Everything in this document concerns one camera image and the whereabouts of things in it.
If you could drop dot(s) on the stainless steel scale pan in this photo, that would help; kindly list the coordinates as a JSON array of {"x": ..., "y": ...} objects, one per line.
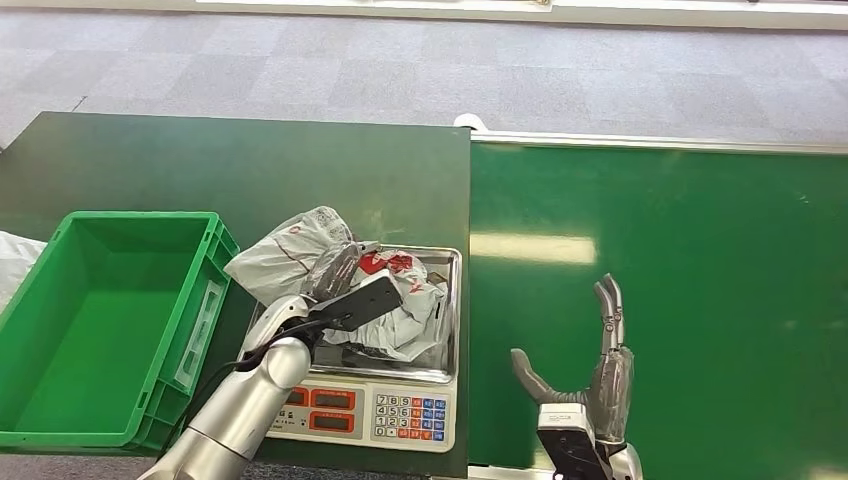
[{"x": 444, "y": 311}]

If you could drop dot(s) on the wrist camera black bracket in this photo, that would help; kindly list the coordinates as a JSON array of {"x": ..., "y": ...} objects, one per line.
[
  {"x": 364, "y": 301},
  {"x": 563, "y": 437}
]

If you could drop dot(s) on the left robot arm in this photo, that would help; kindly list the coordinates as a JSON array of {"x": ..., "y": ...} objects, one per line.
[{"x": 245, "y": 404}]

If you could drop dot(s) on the white baseboard strip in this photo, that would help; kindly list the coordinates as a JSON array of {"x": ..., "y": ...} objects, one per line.
[{"x": 662, "y": 14}]

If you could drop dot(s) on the silver conveyor side rail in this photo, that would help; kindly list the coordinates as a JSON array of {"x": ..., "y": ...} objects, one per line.
[{"x": 662, "y": 142}]

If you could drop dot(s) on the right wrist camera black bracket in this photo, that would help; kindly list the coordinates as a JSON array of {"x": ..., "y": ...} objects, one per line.
[{"x": 563, "y": 437}]

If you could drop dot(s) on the white plastic bag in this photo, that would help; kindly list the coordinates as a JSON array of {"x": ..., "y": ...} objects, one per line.
[{"x": 16, "y": 265}]

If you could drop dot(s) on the white conveyor roller end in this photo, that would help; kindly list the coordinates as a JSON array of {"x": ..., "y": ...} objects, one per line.
[{"x": 469, "y": 121}]

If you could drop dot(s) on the green conveyor belt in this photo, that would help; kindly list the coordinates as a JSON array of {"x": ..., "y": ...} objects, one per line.
[{"x": 696, "y": 278}]

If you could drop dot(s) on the white electronic weighing scale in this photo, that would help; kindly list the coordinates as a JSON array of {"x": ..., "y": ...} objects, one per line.
[{"x": 344, "y": 414}]

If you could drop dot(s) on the green plastic crate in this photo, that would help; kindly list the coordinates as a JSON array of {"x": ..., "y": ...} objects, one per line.
[{"x": 86, "y": 344}]

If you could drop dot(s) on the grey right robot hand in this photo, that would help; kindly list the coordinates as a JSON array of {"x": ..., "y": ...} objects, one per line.
[{"x": 609, "y": 391}]

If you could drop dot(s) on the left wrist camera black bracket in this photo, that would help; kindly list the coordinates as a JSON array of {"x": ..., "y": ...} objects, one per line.
[{"x": 364, "y": 301}]

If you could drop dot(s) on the white plastic package red print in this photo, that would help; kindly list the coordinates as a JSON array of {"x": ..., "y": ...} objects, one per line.
[{"x": 285, "y": 258}]

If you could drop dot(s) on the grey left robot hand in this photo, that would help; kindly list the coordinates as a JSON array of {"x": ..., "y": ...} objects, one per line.
[{"x": 333, "y": 272}]

